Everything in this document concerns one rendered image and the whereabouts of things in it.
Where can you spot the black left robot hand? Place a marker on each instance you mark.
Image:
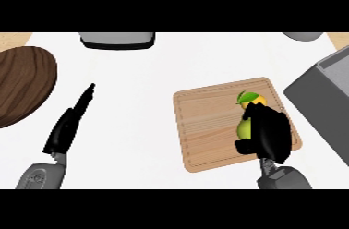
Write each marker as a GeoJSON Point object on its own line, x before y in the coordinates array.
{"type": "Point", "coordinates": [65, 128]}

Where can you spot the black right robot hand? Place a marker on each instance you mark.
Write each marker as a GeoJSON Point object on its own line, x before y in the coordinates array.
{"type": "Point", "coordinates": [270, 131]}

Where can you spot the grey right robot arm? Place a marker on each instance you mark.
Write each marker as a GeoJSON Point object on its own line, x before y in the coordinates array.
{"type": "Point", "coordinates": [281, 176]}

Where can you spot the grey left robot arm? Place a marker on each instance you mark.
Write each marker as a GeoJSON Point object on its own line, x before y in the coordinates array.
{"type": "Point", "coordinates": [43, 174]}

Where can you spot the yellow-green pear with leaf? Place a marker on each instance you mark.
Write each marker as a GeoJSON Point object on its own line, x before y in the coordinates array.
{"type": "Point", "coordinates": [244, 130]}

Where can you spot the pale wooden cutting board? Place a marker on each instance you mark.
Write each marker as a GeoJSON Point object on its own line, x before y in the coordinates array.
{"type": "Point", "coordinates": [213, 128]}

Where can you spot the grey box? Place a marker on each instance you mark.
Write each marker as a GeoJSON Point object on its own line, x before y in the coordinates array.
{"type": "Point", "coordinates": [323, 94]}

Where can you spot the dark brown wooden oval board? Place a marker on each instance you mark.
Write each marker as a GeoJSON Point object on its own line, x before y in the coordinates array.
{"type": "Point", "coordinates": [21, 85]}

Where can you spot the grey appliance with black base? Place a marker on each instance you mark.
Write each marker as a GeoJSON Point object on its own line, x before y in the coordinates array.
{"type": "Point", "coordinates": [117, 40]}

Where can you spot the grey rounded object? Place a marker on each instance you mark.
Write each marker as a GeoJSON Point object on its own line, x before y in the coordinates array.
{"type": "Point", "coordinates": [304, 35]}

